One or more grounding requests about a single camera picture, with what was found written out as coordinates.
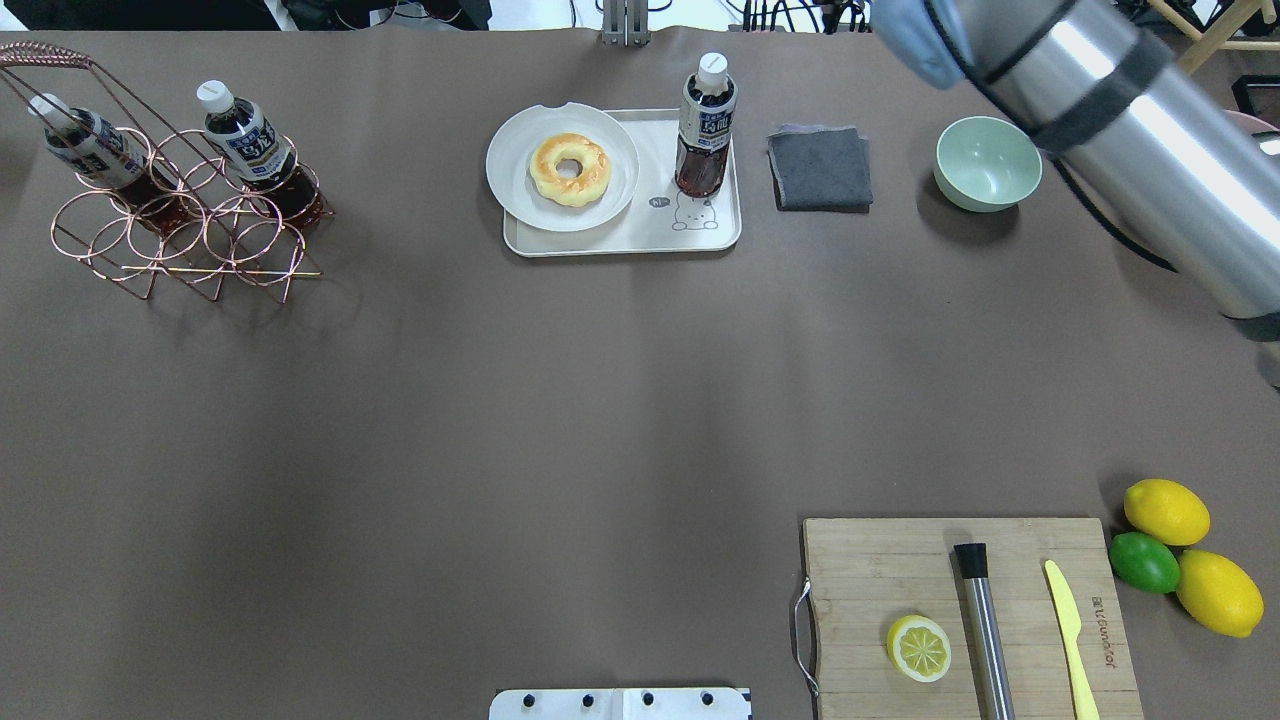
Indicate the tea bottle white cap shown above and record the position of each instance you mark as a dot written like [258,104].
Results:
[705,117]

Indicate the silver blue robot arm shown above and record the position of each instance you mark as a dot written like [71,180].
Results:
[1106,97]

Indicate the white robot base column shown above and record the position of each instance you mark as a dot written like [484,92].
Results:
[699,702]

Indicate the cream rabbit tray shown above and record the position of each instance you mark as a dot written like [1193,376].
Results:
[641,210]

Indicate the tea bottle rear right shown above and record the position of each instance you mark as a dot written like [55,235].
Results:
[265,161]

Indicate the tea bottle rear left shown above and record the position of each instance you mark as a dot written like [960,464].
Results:
[106,159]

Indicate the glazed yellow donut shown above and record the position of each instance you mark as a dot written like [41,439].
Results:
[570,169]

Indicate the white round plate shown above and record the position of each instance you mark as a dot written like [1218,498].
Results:
[510,151]

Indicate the folded grey cloth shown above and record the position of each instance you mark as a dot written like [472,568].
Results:
[820,168]

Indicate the bamboo cutting board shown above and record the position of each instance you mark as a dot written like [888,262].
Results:
[864,574]

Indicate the mint green bowl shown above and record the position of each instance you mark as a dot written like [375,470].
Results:
[986,164]

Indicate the half lemon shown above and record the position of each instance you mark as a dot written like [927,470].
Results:
[919,648]

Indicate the steel muddler black tip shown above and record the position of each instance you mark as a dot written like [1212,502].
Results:
[993,682]

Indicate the green lime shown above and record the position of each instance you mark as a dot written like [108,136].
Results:
[1144,562]

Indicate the yellow lemon far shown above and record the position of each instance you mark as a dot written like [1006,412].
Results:
[1168,511]

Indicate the yellow lemon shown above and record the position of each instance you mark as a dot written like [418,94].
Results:
[1219,594]
[1168,511]

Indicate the yellow plastic knife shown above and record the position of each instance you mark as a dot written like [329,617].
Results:
[1070,626]

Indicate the yellow lemon near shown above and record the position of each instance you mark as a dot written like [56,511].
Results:
[1219,594]

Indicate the wooden mug tree stand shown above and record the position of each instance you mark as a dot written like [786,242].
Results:
[1220,34]

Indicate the pink bowl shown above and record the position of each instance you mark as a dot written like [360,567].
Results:
[1263,134]

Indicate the aluminium frame post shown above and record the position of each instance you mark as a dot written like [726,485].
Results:
[625,23]

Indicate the copper wire bottle rack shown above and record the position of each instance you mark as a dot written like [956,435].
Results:
[229,237]

